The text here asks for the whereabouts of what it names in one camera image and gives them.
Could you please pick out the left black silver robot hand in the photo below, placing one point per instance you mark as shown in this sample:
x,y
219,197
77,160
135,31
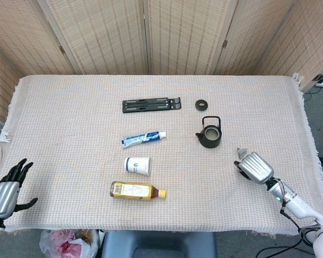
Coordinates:
x,y
2,196

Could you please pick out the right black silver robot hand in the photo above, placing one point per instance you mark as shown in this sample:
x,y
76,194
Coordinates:
x,y
257,168

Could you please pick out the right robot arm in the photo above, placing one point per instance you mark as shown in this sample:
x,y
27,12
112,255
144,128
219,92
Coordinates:
x,y
298,205

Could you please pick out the black teapot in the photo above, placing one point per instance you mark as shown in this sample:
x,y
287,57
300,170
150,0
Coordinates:
x,y
210,139

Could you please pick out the white plastic bag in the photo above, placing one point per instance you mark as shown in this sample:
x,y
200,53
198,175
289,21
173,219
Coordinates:
x,y
67,243

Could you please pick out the black round lid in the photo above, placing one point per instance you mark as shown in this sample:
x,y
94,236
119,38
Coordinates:
x,y
201,105

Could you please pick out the tea bottle yellow cap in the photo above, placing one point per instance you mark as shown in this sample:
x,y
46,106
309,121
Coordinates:
x,y
132,190

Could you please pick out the beige woven tablecloth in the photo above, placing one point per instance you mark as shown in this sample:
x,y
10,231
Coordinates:
x,y
70,121

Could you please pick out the white paper cup blue logo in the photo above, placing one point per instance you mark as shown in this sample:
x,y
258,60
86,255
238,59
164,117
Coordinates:
x,y
137,165

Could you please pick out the blue white toothpaste tube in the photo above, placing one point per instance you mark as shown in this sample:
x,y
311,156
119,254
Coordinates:
x,y
140,139

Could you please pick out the black folding laptop stand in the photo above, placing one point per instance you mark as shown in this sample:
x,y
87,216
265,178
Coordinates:
x,y
150,105

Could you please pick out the blue chair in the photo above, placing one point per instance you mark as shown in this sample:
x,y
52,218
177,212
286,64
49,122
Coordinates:
x,y
158,244

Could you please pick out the woven folding screen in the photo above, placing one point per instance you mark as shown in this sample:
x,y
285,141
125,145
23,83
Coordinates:
x,y
105,35

